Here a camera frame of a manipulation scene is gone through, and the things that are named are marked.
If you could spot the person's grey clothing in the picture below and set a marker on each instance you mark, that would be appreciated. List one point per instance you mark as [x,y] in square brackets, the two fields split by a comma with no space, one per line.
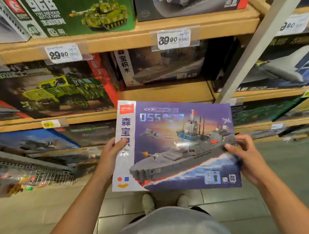
[174,222]

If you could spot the green armoured truck box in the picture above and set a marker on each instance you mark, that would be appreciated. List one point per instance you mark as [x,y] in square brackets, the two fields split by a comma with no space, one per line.
[58,91]

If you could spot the person's black trousers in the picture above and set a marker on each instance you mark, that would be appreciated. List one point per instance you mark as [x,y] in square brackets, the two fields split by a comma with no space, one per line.
[137,217]

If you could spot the purple 055 warship box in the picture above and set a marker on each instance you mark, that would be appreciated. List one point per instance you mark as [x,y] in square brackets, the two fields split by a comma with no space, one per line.
[178,144]

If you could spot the person's right hand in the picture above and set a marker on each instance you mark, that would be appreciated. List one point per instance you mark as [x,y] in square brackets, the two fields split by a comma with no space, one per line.
[251,161]

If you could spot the green display carton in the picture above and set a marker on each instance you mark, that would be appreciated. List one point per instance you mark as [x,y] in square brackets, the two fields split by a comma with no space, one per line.
[82,17]

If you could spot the pile of small toy packets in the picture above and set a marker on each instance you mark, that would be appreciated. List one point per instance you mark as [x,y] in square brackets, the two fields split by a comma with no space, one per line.
[19,185]

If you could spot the row of Challenger tank boxes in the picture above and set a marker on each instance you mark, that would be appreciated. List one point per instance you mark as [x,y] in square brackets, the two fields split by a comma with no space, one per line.
[188,7]

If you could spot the person's left hand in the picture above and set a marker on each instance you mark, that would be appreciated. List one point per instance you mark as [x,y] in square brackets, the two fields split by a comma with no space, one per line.
[108,159]

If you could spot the person's left forearm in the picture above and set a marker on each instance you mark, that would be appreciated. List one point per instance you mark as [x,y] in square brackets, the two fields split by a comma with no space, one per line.
[82,207]

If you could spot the wooden shelf unit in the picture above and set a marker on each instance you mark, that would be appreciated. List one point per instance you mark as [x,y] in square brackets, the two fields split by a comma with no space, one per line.
[145,33]

